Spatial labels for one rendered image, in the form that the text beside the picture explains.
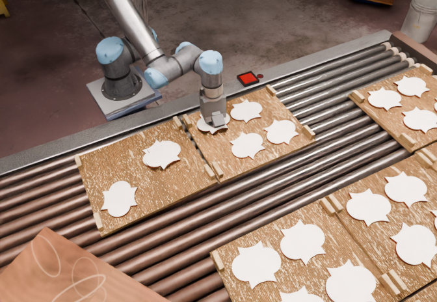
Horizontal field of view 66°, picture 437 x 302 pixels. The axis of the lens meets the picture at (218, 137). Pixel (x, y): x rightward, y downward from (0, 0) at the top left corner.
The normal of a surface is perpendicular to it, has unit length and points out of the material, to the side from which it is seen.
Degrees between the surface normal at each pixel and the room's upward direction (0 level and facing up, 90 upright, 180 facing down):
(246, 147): 0
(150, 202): 0
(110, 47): 9
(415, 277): 0
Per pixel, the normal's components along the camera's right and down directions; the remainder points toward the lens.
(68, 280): -0.02, -0.65
